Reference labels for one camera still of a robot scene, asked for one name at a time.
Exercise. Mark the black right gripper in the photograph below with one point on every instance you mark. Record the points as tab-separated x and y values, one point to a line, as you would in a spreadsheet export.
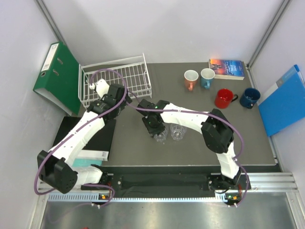
151	131

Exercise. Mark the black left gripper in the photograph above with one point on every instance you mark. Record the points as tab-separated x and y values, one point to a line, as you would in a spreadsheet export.
127	101

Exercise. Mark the clear drinking glass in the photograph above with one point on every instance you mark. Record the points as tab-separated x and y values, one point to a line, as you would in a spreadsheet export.
177	131
161	137

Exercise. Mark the pink ceramic mug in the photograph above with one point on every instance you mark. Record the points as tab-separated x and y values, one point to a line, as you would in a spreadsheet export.
190	79

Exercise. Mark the light blue ceramic mug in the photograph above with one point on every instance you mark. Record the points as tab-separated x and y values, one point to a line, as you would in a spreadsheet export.
207	76

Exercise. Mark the red ceramic mug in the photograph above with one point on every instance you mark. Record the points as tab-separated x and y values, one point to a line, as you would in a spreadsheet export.
224	97

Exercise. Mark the dark blue ceramic mug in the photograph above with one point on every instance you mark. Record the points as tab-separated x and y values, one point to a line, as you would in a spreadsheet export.
249	98

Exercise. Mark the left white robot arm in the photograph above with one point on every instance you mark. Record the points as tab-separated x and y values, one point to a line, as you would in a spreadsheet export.
55	166

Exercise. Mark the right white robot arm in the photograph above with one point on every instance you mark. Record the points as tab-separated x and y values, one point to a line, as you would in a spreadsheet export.
214	127

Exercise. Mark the black book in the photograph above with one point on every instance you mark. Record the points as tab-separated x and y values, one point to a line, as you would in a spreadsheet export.
98	147

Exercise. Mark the green lever arch binder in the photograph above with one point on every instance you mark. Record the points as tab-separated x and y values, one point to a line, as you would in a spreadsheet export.
58	79

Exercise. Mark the teal notebook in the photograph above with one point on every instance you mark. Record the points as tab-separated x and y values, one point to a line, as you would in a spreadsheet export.
86	162

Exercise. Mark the blue cover paperback book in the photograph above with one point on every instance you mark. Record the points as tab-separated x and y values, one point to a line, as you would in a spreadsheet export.
227	69

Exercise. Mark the blue folder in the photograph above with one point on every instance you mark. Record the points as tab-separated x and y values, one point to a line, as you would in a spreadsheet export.
284	102

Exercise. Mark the white wire dish rack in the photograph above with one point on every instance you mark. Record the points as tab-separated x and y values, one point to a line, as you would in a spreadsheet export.
133	69

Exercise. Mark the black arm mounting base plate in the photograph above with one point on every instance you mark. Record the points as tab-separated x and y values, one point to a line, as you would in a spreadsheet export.
168	181

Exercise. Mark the grey slotted cable duct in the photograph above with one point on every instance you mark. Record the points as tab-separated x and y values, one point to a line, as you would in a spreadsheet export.
97	197

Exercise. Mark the aluminium frame rail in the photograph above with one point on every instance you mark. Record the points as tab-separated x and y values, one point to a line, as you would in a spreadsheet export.
261	182

